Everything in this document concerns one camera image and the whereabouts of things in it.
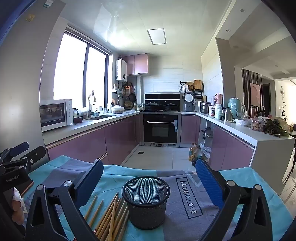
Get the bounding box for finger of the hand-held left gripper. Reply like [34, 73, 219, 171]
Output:
[20, 146, 50, 173]
[0, 142, 29, 160]

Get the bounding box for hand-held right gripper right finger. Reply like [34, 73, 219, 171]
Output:
[195, 158, 273, 241]

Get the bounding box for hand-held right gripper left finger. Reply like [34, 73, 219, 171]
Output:
[25, 159, 104, 241]

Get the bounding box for bundle of wooden chopsticks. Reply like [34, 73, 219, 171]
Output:
[83, 191, 130, 241]

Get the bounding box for black mesh cup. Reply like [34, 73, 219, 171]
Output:
[122, 176, 171, 230]

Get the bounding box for person's left hand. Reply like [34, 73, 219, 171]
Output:
[11, 187, 25, 224]

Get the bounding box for yellow cooking oil bottle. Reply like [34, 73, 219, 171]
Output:
[188, 142, 198, 162]

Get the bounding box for teal and grey tablecloth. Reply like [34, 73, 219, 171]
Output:
[22, 155, 295, 241]

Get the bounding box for purple base cabinets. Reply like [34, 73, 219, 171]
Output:
[46, 113, 141, 166]
[209, 123, 255, 171]

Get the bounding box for white microwave oven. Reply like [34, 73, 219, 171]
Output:
[39, 99, 74, 132]

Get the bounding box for grey refrigerator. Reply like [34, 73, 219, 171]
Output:
[0, 0, 67, 160]

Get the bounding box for purple base cabinet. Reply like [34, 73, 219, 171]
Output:
[181, 115, 200, 144]

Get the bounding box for kitchen faucet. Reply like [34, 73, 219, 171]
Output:
[88, 90, 97, 117]

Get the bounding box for covered glass bowl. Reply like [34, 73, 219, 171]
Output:
[235, 118, 251, 127]

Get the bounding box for built-in black oven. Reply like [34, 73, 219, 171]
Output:
[143, 112, 181, 147]

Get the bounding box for stainless steel pot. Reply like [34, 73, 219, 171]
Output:
[199, 101, 211, 114]

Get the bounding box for clear plastic food container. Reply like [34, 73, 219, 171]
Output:
[251, 118, 266, 132]

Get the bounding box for green countertop appliance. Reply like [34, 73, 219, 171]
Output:
[228, 98, 244, 118]

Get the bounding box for grey rice cooker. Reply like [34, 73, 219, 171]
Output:
[183, 91, 195, 112]

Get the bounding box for bag of leafy vegetables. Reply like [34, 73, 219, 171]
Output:
[264, 117, 289, 137]

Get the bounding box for kitchen window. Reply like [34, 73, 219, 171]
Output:
[53, 27, 112, 108]

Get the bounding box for black range hood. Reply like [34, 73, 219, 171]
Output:
[144, 92, 181, 103]

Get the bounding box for white water heater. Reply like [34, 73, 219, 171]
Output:
[116, 59, 127, 81]

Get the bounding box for ceiling light panel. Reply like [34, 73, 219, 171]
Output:
[146, 28, 167, 45]

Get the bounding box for wall utensil rack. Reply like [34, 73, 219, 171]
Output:
[180, 79, 205, 98]

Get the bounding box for pink wall picture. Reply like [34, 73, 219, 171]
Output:
[250, 83, 262, 106]

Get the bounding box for purple wall cabinet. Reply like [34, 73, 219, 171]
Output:
[122, 53, 149, 76]

